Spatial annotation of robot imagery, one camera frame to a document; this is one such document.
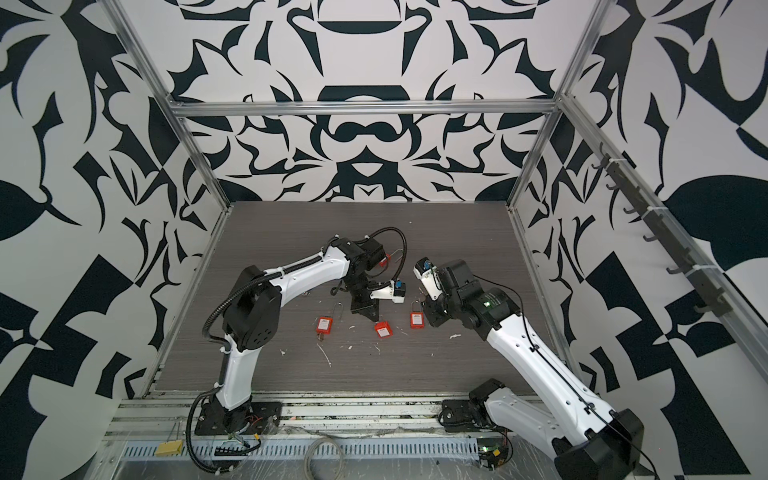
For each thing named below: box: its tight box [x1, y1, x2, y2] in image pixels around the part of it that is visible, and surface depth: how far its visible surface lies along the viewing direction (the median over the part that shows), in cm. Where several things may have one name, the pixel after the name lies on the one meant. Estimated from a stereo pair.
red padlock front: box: [316, 316, 333, 335], surface depth 90 cm
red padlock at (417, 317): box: [410, 300, 425, 329], surface depth 91 cm
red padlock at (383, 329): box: [374, 321, 393, 339], surface depth 87 cm
